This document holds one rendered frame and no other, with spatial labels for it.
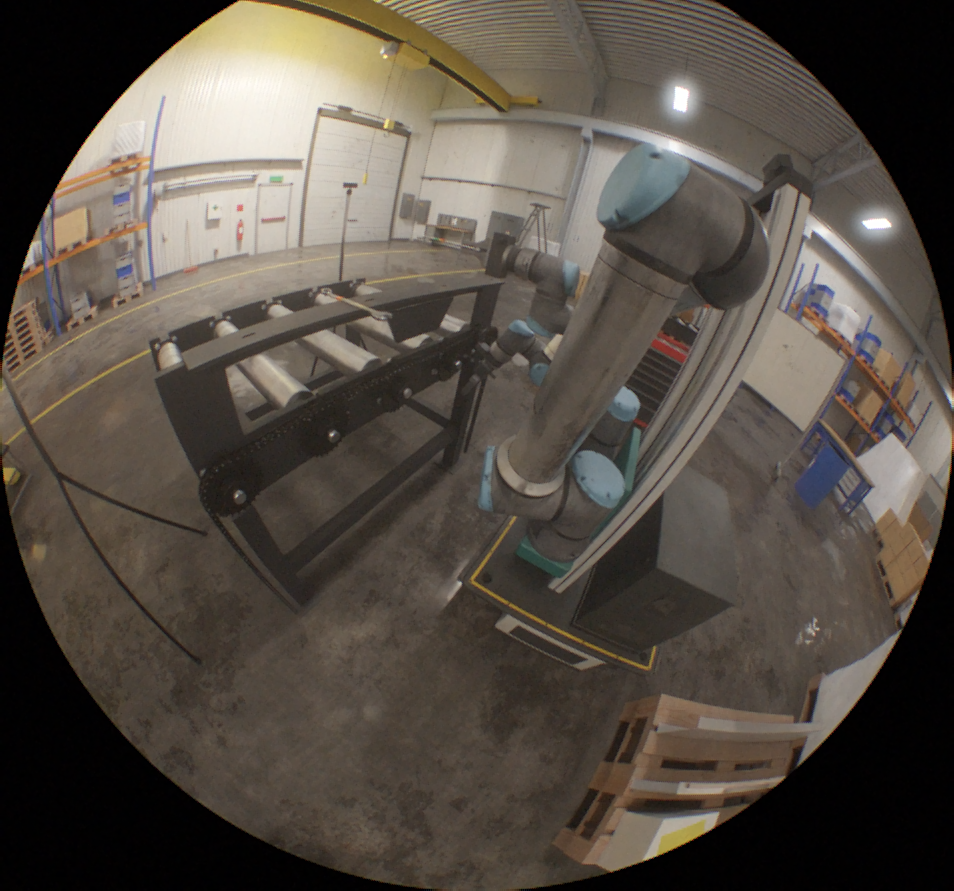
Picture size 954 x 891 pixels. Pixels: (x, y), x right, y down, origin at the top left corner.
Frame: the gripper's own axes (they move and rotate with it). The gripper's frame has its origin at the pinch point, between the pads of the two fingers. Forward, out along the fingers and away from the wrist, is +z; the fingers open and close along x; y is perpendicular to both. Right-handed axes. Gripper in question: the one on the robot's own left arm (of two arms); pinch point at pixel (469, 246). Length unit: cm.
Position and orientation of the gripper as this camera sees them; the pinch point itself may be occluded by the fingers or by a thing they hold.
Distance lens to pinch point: 95.5
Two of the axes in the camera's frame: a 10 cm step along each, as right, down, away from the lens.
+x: -2.1, 7.8, 5.8
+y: -5.1, 4.2, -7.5
